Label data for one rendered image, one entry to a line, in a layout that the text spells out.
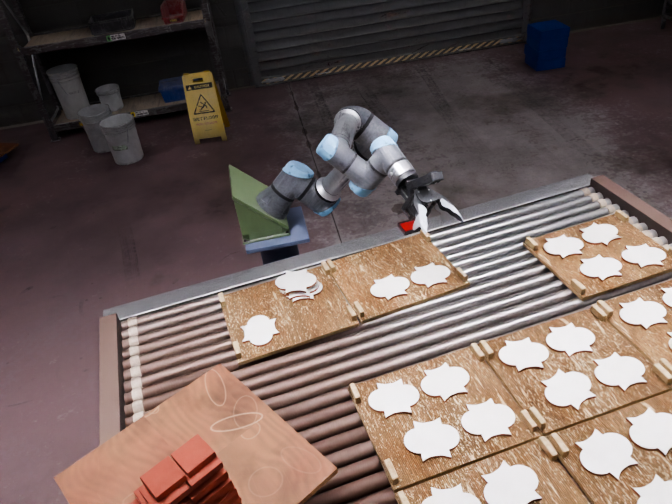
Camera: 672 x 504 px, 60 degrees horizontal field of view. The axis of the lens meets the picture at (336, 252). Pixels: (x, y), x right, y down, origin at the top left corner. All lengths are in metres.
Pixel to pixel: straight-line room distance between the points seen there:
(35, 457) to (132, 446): 1.63
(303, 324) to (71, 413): 1.70
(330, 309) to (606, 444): 0.92
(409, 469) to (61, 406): 2.22
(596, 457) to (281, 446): 0.78
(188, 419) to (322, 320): 0.57
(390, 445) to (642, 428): 0.64
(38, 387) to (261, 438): 2.19
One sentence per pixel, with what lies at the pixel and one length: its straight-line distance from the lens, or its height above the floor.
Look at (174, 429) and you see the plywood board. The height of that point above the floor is 1.04.
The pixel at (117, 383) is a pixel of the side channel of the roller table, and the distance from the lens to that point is 1.96.
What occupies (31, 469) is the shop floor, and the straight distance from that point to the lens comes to 3.22.
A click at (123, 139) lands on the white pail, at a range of 5.46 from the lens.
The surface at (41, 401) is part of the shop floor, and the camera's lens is 3.50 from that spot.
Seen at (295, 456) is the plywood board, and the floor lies 1.04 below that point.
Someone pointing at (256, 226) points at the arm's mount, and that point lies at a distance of 2.45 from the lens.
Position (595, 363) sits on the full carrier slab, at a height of 0.94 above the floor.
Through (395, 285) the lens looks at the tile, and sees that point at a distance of 2.05.
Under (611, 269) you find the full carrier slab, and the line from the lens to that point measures 2.19.
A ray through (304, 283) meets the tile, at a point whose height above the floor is 0.97.
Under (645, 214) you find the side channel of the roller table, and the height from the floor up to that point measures 0.95.
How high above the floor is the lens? 2.27
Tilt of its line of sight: 36 degrees down
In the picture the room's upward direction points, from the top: 8 degrees counter-clockwise
